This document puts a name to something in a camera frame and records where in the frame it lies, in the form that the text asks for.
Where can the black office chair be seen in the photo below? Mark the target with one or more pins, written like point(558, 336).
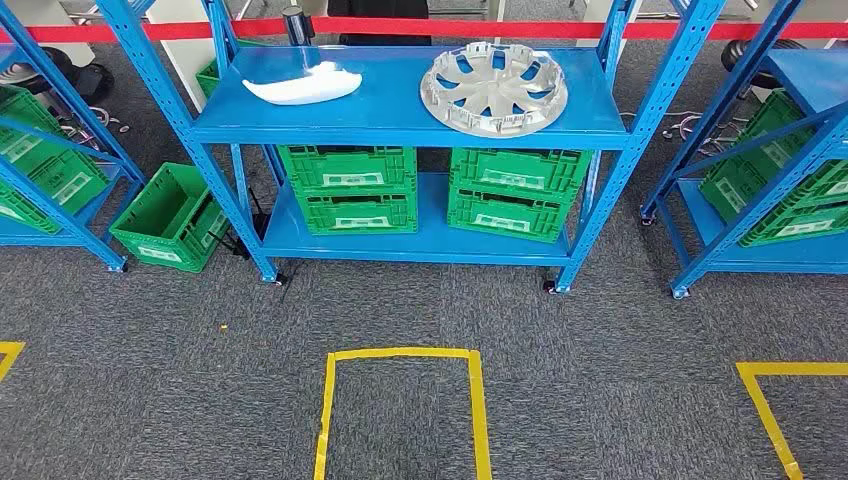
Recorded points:
point(755, 56)
point(86, 83)

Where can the yellow floor tape square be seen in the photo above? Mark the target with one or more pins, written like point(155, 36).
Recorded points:
point(795, 368)
point(10, 348)
point(481, 411)

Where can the open green plastic crate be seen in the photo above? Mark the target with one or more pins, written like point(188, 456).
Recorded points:
point(206, 79)
point(156, 218)

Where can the blue metal shelving rack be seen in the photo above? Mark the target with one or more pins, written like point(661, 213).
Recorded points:
point(79, 228)
point(808, 73)
point(397, 99)

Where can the black barrier post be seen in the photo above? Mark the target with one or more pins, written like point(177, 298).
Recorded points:
point(298, 26)

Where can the black wifi router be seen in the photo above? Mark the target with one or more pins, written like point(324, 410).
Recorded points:
point(258, 228)

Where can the person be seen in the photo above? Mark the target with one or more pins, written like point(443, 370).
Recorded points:
point(381, 8)

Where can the red barrier belt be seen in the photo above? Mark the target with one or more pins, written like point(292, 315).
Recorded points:
point(464, 28)

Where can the white plastic car part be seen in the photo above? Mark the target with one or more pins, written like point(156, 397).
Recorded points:
point(305, 86)

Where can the silver wheel hubcap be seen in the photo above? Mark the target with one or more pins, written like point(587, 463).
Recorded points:
point(493, 89)

